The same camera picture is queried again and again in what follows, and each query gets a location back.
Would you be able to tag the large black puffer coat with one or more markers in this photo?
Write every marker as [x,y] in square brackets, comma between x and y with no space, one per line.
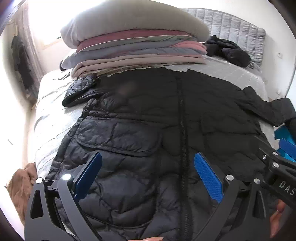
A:
[148,124]

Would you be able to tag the dark hanging clothes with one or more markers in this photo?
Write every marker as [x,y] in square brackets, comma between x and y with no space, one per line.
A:
[21,62]

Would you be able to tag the grey pillow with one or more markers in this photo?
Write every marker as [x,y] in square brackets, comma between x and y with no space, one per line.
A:
[116,16]

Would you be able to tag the grey quilted headboard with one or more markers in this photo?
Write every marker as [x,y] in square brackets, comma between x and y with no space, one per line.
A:
[246,35]

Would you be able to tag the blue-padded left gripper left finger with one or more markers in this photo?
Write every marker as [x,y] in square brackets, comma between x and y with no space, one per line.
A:
[43,221]

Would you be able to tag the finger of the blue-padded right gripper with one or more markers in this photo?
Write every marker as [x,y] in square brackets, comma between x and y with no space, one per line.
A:
[241,212]

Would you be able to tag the stack of folded blankets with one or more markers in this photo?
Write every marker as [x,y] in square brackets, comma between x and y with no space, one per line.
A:
[135,42]

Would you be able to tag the person's right hand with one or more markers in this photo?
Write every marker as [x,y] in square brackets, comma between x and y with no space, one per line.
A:
[275,218]

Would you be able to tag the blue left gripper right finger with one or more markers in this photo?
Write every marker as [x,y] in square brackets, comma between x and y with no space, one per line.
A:
[285,143]

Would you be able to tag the brown cloth on floor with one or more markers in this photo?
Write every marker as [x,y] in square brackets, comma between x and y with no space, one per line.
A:
[20,188]

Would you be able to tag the small black puffer jacket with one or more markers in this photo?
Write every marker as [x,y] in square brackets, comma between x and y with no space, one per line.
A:
[227,50]

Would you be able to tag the person's left hand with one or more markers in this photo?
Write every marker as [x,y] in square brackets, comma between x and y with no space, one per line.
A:
[150,239]

